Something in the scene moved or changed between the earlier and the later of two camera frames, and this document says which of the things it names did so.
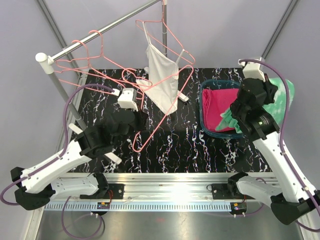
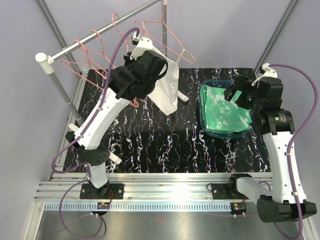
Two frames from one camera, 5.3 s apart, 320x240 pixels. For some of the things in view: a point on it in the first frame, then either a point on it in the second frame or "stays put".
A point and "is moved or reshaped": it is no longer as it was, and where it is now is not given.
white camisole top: x=163 y=73 stays put
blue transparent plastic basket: x=217 y=84 stays put
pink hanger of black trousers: x=76 y=63 is moved or reshaped
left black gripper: x=142 y=118 to x=129 y=60
